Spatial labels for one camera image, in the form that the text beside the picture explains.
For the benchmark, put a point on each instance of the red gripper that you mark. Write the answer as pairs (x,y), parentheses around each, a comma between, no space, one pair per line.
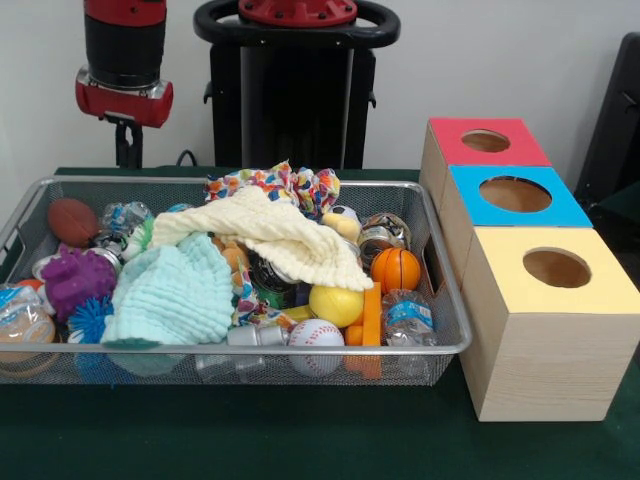
(125,105)

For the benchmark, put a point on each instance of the crushed bottle with blue label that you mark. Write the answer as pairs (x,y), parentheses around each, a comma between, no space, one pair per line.
(125,215)

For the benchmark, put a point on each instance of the brown toy football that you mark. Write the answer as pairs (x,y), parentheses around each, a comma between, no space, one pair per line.
(72,222)

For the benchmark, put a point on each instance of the clear plastic bottle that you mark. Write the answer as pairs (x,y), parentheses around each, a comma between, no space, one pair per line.
(20,310)

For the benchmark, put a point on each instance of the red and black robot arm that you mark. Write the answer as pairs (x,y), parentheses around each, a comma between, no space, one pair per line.
(125,45)

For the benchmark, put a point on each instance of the red round robot base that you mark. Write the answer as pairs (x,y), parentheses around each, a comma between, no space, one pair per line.
(300,12)

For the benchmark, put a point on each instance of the silver mesh bin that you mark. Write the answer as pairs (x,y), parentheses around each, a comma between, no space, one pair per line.
(425,367)

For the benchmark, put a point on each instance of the wooden box with three holes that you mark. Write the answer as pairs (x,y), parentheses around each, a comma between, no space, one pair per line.
(540,370)

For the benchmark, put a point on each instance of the purple spiky rubber toy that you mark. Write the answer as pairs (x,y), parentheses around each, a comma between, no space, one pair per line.
(80,285)

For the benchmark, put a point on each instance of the mint waffle cloth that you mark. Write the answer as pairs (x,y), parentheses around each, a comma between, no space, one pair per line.
(175,295)

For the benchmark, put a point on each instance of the cream waffle cloth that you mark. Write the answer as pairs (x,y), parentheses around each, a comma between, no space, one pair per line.
(280,235)

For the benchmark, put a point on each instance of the colourful patterned cloth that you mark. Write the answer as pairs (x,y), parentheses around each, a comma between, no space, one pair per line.
(310,187)

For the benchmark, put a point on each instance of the yellow ball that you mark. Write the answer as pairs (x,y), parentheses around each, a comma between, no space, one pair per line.
(335,306)

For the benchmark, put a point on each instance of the white toy baseball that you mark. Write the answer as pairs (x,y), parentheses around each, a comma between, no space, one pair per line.
(315,334)

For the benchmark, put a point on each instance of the orange toy basketball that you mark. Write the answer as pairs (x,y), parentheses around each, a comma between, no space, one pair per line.
(395,270)

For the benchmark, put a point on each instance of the small clear water bottle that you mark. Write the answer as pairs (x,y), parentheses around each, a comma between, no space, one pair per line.
(407,315)

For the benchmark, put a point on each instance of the black chair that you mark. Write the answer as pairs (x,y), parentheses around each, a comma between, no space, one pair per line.
(615,125)

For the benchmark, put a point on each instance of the dark green side tablecloth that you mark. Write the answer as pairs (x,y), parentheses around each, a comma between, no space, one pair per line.
(622,205)

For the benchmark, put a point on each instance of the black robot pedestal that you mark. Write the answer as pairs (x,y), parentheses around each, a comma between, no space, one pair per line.
(295,100)

